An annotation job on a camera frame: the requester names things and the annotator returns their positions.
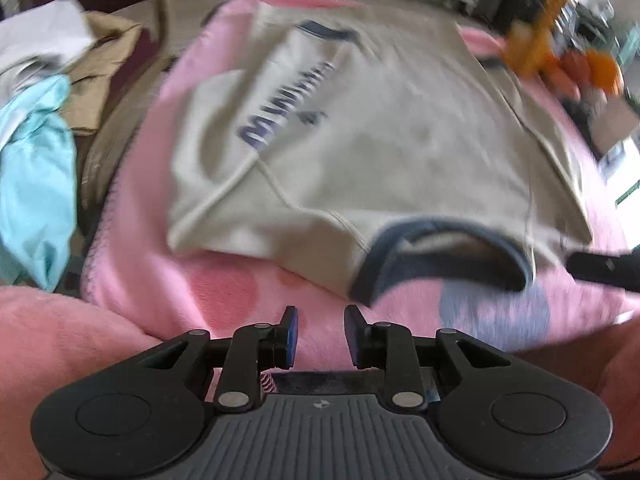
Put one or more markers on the white cloth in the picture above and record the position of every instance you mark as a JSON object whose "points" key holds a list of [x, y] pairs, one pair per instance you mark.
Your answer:
{"points": [[40, 35]]}

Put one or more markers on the beige t-shirt navy collar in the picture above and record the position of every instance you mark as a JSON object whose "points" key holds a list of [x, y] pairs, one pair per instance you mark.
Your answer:
{"points": [[380, 125]]}

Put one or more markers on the orange plush toy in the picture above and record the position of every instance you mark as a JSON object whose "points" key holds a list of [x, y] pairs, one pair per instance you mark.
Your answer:
{"points": [[542, 35]]}

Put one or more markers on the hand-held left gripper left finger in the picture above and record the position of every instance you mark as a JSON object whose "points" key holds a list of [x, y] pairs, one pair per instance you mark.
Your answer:
{"points": [[290, 332]]}

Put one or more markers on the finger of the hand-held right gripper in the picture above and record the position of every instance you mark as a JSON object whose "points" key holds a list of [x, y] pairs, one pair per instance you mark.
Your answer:
{"points": [[602, 266]]}

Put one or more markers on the salmon pink fleece cloth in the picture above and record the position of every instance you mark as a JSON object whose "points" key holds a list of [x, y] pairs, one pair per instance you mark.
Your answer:
{"points": [[55, 350], [612, 360]]}

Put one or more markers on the light blue cloth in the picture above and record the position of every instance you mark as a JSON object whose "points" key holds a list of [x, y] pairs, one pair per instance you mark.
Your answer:
{"points": [[35, 175]]}

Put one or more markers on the tan cloth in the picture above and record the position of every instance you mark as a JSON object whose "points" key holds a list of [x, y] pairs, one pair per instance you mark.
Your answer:
{"points": [[95, 75]]}

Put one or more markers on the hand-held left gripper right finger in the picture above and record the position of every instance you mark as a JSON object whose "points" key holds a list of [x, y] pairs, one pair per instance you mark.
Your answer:
{"points": [[354, 335]]}

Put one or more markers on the pink blanket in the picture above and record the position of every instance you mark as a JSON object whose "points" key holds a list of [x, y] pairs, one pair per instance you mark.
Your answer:
{"points": [[150, 240]]}

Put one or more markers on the beige wooden post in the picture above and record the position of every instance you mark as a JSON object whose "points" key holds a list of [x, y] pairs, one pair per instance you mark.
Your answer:
{"points": [[162, 15]]}

